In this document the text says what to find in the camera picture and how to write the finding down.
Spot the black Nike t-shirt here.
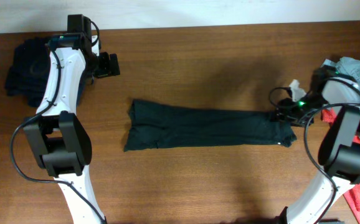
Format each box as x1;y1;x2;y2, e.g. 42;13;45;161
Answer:
124;100;296;151

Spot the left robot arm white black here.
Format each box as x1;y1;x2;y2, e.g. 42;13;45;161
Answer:
20;14;120;223

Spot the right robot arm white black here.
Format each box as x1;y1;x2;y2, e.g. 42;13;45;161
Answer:
273;65;360;224

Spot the folded navy blue garment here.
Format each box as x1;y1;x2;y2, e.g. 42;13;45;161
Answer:
5;37;50;108

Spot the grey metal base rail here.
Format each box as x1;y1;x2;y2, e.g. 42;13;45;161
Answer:
318;220;345;224

